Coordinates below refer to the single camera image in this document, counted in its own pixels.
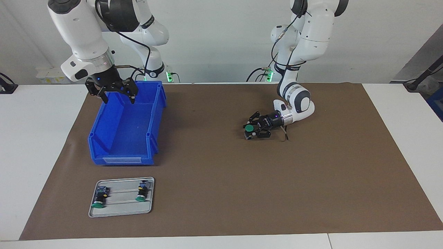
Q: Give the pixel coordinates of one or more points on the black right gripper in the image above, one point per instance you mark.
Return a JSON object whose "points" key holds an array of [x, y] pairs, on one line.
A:
{"points": [[104, 80]]}

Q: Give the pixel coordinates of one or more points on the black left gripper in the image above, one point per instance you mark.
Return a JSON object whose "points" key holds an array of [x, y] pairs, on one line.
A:
{"points": [[275, 121]]}

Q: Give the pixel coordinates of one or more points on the green push button switch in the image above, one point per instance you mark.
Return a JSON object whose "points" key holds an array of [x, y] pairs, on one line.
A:
{"points": [[249, 127], [142, 192], [100, 199]]}

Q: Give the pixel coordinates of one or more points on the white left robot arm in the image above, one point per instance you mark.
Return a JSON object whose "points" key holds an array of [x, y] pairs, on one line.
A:
{"points": [[311, 31]]}

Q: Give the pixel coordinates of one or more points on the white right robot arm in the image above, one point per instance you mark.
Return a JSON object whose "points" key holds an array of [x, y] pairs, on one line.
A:
{"points": [[79, 27]]}

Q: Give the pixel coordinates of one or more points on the green lit base connector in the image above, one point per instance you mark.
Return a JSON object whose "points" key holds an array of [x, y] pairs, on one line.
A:
{"points": [[269, 75], [169, 76]]}

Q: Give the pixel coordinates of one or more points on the blue plastic storage bin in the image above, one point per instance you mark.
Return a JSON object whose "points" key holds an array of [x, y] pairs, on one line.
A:
{"points": [[128, 138]]}

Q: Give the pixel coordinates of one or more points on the brown table mat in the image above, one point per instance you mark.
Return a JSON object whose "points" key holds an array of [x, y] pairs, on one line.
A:
{"points": [[242, 190]]}

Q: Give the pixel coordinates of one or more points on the white cardboard box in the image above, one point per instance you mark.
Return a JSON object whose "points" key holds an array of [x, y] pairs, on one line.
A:
{"points": [[45, 74]]}

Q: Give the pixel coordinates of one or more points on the black table clamp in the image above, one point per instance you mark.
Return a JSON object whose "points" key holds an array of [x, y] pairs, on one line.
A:
{"points": [[8, 88]]}

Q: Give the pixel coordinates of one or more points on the grey metal tray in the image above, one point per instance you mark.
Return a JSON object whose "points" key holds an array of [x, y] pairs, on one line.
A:
{"points": [[121, 207]]}

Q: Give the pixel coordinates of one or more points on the black stand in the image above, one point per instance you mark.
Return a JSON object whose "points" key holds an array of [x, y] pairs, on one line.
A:
{"points": [[424, 74]]}

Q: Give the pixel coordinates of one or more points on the blue crate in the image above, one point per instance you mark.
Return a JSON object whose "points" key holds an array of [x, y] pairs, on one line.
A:
{"points": [[436, 103]]}

